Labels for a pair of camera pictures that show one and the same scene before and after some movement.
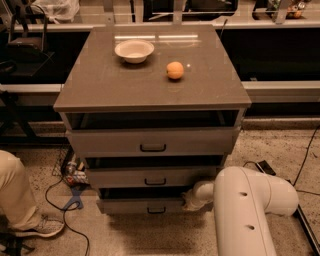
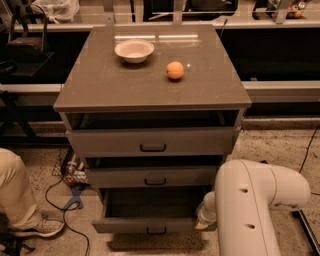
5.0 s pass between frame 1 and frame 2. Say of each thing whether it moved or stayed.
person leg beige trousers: stayed
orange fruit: stayed
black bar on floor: stayed
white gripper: moved
